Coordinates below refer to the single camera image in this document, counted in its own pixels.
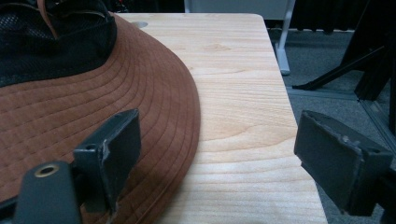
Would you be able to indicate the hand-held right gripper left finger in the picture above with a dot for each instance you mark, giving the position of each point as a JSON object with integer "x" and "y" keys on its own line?
{"x": 115, "y": 152}

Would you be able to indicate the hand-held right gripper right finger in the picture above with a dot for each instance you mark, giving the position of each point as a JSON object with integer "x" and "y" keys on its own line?
{"x": 330, "y": 155}

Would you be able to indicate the brown brimmed hat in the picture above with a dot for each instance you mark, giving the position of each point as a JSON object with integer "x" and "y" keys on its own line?
{"x": 93, "y": 93}

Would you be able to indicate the black metal stand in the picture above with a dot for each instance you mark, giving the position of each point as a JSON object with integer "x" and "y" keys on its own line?
{"x": 358, "y": 62}

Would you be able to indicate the white table leg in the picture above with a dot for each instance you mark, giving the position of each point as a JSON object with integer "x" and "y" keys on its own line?
{"x": 284, "y": 46}

